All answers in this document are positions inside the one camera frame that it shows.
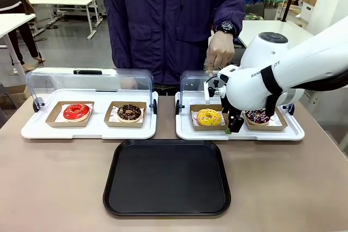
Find red glazed donut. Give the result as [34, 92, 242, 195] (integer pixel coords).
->
[63, 103, 91, 123]

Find white workbench with frame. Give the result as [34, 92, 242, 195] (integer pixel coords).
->
[27, 0, 97, 40]

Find clear display case lid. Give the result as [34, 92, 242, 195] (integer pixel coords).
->
[176, 69, 296, 116]
[25, 66, 158, 115]

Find brown cardboard donut tray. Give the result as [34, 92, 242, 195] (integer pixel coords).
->
[45, 101, 95, 128]
[104, 101, 148, 129]
[189, 104, 228, 132]
[243, 106, 289, 132]

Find yellow sprinkled donut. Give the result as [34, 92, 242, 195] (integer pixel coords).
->
[196, 108, 222, 127]

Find person right hand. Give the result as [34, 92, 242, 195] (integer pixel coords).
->
[120, 77, 139, 91]

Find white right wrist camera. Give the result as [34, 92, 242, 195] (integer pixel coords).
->
[203, 79, 227, 106]

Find floral patterned cushion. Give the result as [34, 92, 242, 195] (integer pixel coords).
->
[244, 12, 265, 22]

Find black velcro arm strap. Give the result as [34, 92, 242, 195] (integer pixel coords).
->
[260, 66, 284, 117]

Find white display case base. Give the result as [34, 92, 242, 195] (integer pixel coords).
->
[20, 88, 159, 141]
[175, 91, 306, 142]

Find person left forearm purple sleeve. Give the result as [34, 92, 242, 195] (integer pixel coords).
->
[211, 0, 247, 39]

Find dark donut colourful sprinkles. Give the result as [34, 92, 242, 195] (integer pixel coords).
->
[244, 108, 271, 126]

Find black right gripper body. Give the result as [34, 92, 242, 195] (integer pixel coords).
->
[220, 97, 240, 120]

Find white storage box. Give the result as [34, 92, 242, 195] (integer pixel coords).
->
[294, 0, 314, 28]

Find chocolate donut with nuts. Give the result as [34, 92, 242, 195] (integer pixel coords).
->
[116, 103, 144, 123]

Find purple jacket torso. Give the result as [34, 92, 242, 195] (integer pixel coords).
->
[102, 0, 247, 85]

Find black wristwatch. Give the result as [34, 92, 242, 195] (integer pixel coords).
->
[215, 21, 235, 35]

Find person left hand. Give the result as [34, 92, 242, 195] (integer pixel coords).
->
[206, 30, 236, 78]

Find black plastic serving tray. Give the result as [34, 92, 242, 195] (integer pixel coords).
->
[102, 139, 232, 219]

